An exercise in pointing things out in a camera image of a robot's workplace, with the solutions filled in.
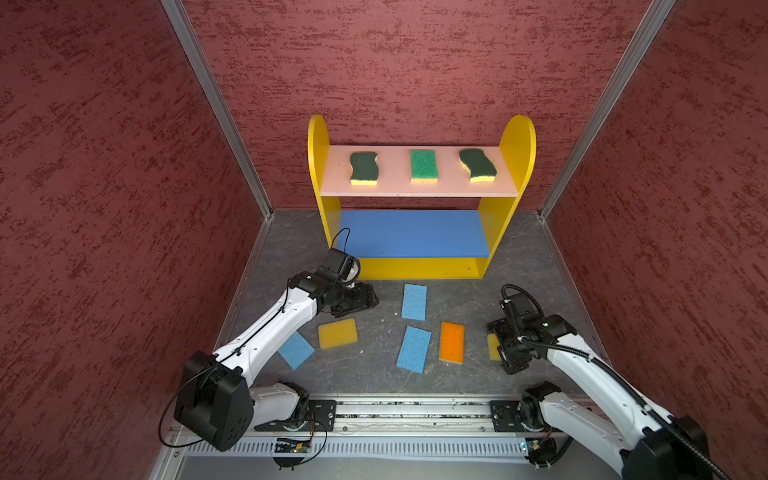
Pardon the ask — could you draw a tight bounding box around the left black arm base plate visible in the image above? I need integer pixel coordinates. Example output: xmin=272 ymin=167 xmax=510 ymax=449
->
xmin=251 ymin=399 xmax=337 ymax=433

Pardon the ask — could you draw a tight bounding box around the pink upper shelf board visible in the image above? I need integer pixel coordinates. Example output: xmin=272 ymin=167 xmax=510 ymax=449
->
xmin=310 ymin=145 xmax=521 ymax=198

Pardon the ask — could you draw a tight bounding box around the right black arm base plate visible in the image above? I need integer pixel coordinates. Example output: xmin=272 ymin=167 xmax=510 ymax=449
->
xmin=489 ymin=400 xmax=544 ymax=433

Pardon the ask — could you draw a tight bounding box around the dark green wavy sponge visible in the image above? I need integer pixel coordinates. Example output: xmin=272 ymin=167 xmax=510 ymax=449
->
xmin=459 ymin=148 xmax=497 ymax=183
xmin=349 ymin=151 xmax=380 ymax=186

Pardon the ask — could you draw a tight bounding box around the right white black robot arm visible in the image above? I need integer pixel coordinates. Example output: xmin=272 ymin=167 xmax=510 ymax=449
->
xmin=488 ymin=284 xmax=727 ymax=479

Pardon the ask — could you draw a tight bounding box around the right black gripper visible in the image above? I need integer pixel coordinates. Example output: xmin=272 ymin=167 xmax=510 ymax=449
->
xmin=484 ymin=315 xmax=534 ymax=373

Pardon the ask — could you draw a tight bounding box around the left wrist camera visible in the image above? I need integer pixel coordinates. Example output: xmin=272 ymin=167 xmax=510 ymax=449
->
xmin=320 ymin=248 xmax=361 ymax=285

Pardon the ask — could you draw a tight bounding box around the bright green rectangular sponge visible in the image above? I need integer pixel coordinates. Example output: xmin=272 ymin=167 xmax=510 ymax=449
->
xmin=409 ymin=150 xmax=439 ymax=184

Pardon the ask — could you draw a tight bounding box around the aluminium corner profile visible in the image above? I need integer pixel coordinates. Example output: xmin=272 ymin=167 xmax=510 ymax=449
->
xmin=538 ymin=0 xmax=676 ymax=223
xmin=161 ymin=0 xmax=274 ymax=221

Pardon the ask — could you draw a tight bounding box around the yellow sponge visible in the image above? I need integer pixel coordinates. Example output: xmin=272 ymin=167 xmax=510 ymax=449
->
xmin=318 ymin=318 xmax=358 ymax=350
xmin=487 ymin=333 xmax=501 ymax=362

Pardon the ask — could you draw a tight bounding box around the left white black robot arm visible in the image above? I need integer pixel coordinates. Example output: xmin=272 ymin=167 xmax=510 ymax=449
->
xmin=168 ymin=272 xmax=379 ymax=451

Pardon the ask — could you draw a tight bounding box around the black corrugated cable conduit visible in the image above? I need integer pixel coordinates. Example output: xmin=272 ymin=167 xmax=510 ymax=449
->
xmin=500 ymin=283 xmax=733 ymax=480

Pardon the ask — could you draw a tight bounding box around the light blue sponge upper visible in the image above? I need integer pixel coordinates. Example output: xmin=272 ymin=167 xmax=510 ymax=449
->
xmin=401 ymin=284 xmax=428 ymax=321

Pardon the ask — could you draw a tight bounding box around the light blue sponge left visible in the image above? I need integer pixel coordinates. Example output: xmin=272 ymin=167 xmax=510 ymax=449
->
xmin=278 ymin=332 xmax=315 ymax=370

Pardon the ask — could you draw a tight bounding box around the left aluminium corner profile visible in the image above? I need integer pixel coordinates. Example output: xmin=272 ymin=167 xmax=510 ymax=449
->
xmin=161 ymin=0 xmax=274 ymax=221

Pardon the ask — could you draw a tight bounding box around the light blue sponge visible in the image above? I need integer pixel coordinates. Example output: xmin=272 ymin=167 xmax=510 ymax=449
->
xmin=278 ymin=332 xmax=315 ymax=370
xmin=401 ymin=284 xmax=428 ymax=321
xmin=396 ymin=326 xmax=431 ymax=374

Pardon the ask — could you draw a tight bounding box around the orange sponge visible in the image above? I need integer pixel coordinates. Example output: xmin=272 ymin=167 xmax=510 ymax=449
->
xmin=438 ymin=322 xmax=465 ymax=365

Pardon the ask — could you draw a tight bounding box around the right aluminium corner profile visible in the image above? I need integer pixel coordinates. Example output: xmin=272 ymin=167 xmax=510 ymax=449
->
xmin=538 ymin=0 xmax=676 ymax=223

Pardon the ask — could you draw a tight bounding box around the yellow wooden shelf unit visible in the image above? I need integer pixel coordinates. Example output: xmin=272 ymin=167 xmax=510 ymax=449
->
xmin=307 ymin=115 xmax=537 ymax=280

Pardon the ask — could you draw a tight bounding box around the white slotted cable duct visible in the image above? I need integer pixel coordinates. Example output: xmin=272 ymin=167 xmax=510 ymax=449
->
xmin=185 ymin=436 xmax=528 ymax=463

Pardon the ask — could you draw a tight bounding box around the aluminium mounting rail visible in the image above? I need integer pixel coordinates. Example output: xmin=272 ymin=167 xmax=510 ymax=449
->
xmin=170 ymin=394 xmax=637 ymax=436

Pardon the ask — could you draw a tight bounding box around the blue lower shelf board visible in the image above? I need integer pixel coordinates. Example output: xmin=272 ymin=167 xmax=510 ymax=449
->
xmin=341 ymin=210 xmax=489 ymax=259

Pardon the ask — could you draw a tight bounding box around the left small circuit board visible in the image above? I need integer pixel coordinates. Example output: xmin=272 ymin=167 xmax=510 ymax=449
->
xmin=273 ymin=438 xmax=312 ymax=455

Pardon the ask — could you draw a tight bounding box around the light blue sponge middle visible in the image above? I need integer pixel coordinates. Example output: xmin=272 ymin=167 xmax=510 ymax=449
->
xmin=396 ymin=326 xmax=431 ymax=374

